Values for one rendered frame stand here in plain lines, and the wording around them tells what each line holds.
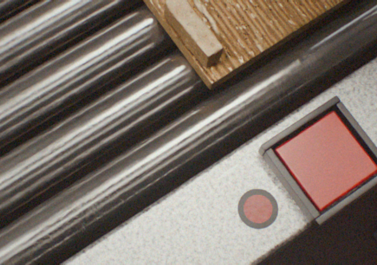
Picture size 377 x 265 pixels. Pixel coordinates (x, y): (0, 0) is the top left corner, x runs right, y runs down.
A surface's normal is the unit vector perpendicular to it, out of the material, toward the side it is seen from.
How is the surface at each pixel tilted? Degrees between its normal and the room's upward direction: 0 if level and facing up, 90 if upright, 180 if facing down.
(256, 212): 0
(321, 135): 0
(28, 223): 23
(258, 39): 0
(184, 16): 12
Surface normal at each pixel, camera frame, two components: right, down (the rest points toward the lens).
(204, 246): 0.06, -0.30
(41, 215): -0.17, -0.58
